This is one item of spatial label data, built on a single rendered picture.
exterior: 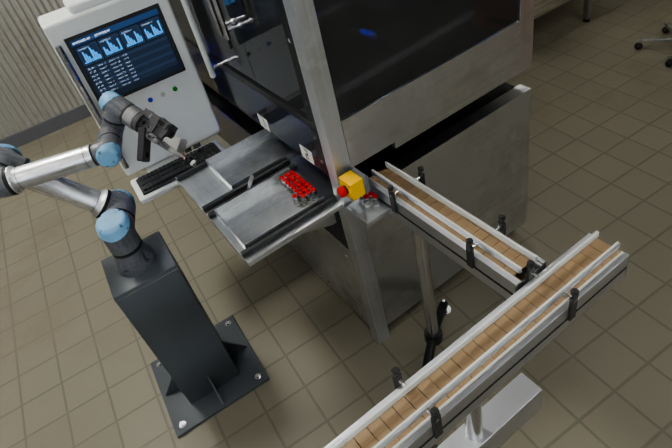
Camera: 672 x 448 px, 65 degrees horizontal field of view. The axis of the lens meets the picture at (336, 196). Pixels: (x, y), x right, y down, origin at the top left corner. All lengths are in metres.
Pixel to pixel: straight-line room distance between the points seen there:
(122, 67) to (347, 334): 1.58
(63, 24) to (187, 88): 0.56
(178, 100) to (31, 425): 1.70
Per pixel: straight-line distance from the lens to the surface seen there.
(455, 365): 1.41
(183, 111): 2.63
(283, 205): 2.01
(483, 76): 2.18
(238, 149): 2.40
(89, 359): 3.16
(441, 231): 1.70
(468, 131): 2.23
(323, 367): 2.58
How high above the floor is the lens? 2.14
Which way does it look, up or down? 39 degrees down
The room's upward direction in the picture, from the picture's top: 15 degrees counter-clockwise
